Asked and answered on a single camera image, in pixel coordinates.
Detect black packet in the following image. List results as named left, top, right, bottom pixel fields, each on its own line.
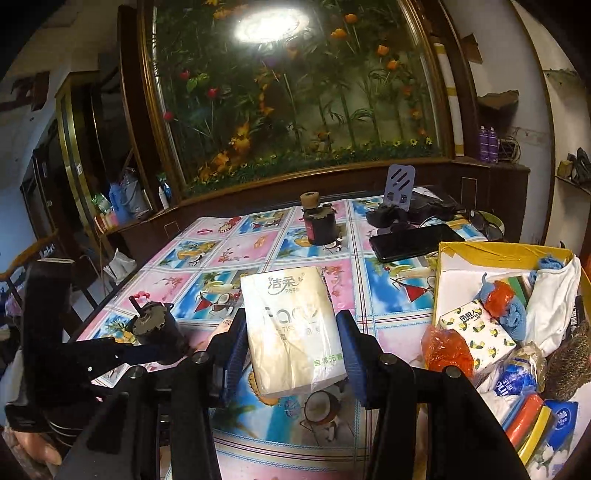
left=573, top=295, right=591, bottom=334

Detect black device with cables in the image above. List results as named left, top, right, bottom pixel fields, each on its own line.
left=367, top=191, right=458, bottom=228

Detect large black motor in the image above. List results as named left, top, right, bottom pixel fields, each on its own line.
left=127, top=295, right=191, bottom=365

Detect wire basket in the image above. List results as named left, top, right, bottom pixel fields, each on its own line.
left=499, top=136, right=523, bottom=163

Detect dark jar with red label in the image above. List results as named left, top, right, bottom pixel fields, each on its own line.
left=302, top=210, right=339, bottom=247

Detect black sunglasses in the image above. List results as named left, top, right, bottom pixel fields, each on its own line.
left=466, top=210, right=505, bottom=241

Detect yellow cardboard box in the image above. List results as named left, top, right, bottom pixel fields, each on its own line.
left=434, top=241, right=591, bottom=480

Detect white plastic bag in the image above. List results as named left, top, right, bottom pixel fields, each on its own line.
left=104, top=249, right=138, bottom=283

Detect purple white phone stand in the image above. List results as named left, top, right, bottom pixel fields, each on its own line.
left=385, top=164, right=418, bottom=209

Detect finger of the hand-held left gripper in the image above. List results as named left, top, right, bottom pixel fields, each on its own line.
left=76, top=337, right=160, bottom=371

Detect green yellow sponge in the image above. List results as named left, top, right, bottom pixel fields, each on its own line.
left=503, top=272, right=537, bottom=306

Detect grey kettle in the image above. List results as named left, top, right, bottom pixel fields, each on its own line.
left=122, top=168, right=151, bottom=219

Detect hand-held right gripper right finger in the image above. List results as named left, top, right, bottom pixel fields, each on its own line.
left=336, top=310, right=529, bottom=480

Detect fish tank with plants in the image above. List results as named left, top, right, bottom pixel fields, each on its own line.
left=139, top=0, right=458, bottom=200

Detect person's left hand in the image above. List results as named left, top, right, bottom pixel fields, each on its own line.
left=4, top=425, right=63, bottom=467

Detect steel wool scourer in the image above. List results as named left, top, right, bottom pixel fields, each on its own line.
left=542, top=323, right=591, bottom=403

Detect dark wooden tank cabinet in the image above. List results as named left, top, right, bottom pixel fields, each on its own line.
left=120, top=159, right=532, bottom=259

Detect rolled paper tube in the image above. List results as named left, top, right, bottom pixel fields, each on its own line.
left=431, top=41, right=465, bottom=158

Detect white spray bottle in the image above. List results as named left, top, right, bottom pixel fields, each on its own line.
left=157, top=173, right=172, bottom=212

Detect small orange plastic bag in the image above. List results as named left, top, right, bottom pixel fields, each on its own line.
left=482, top=281, right=516, bottom=320

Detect large orange plastic bag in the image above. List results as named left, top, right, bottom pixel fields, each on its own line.
left=421, top=325, right=475, bottom=382

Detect black smartphone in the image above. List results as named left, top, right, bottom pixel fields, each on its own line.
left=369, top=224, right=465, bottom=264

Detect blue white tissue pack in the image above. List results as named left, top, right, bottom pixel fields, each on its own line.
left=489, top=357, right=539, bottom=403

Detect lemon print tissue pack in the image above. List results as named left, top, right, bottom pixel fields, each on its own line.
left=436, top=300, right=518, bottom=387

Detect dark items on shelf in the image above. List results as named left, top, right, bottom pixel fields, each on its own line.
left=558, top=148, right=591, bottom=186

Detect orange yellow sponge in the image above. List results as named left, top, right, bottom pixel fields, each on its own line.
left=505, top=394, right=556, bottom=459

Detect printed fruit flower tablecloth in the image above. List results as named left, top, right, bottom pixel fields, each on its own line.
left=76, top=196, right=490, bottom=480

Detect blue thermos jug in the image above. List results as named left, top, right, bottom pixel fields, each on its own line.
left=108, top=182, right=129, bottom=223

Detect white shelf gold trim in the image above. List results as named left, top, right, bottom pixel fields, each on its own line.
left=540, top=65, right=591, bottom=259

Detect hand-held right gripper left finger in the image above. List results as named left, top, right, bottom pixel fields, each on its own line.
left=55, top=307, right=250, bottom=480

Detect white cloth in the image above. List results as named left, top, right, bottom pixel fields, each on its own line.
left=524, top=256, right=583, bottom=345

